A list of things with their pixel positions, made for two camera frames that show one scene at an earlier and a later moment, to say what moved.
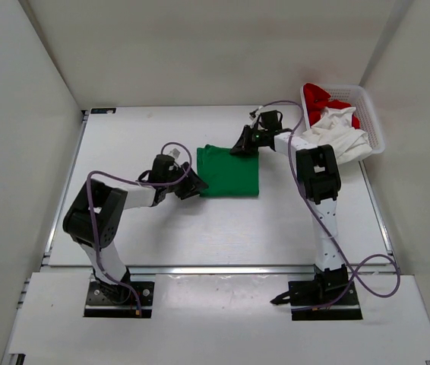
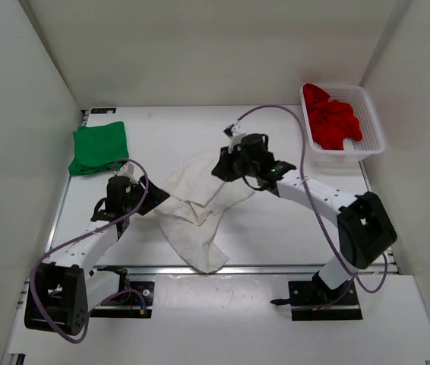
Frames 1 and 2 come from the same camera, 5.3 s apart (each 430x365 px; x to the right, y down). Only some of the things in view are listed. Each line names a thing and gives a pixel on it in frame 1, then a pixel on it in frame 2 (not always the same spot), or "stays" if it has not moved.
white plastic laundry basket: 363,110 stays
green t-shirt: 226,174 to 97,148
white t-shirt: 337,129 to 191,217
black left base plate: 104,299 stays
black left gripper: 190,188 to 156,196
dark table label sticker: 102,110 stays
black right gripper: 245,147 to 226,169
